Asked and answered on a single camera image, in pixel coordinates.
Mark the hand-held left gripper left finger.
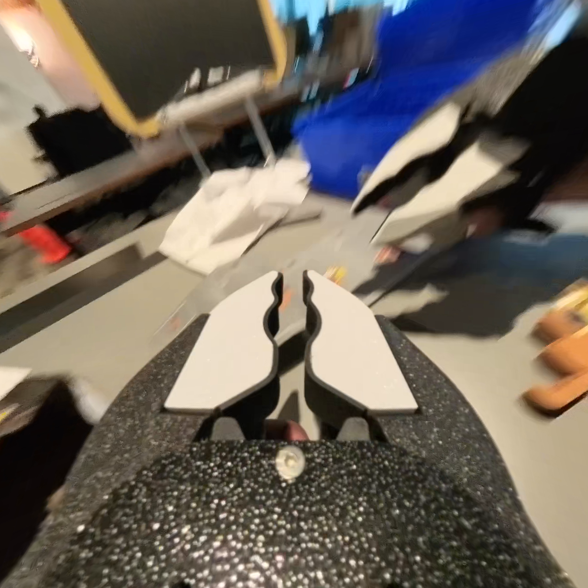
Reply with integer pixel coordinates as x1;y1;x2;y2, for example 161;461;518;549
163;270;283;414

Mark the grey building instruction booklet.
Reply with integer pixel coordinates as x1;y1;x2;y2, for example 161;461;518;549
152;207;453;343

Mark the brown toy brick assembly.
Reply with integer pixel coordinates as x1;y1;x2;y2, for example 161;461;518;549
534;280;588;344

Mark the stack of blue storage bins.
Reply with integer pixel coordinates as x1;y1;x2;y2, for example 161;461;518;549
292;0;556;199

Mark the person's left hand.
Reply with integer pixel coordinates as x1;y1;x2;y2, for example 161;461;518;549
266;419;307;442

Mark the black table with pale edge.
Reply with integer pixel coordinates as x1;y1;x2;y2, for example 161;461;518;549
37;0;289;177

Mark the grey desk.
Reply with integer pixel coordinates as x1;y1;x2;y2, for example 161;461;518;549
0;184;588;506

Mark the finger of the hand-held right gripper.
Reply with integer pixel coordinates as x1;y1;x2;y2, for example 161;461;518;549
371;138;530;246
350;102;466;217

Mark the black cardboard toy box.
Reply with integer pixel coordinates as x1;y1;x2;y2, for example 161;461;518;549
0;374;102;570

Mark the white crumpled plastic bag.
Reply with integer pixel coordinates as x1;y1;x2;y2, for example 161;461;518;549
158;161;314;276

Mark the red traffic cone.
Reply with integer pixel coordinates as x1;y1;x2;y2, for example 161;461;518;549
16;224;74;266

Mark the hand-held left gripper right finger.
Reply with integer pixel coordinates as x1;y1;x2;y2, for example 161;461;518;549
302;269;420;416

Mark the long wooden workbench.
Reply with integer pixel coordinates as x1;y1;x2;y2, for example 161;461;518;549
0;92;304;237

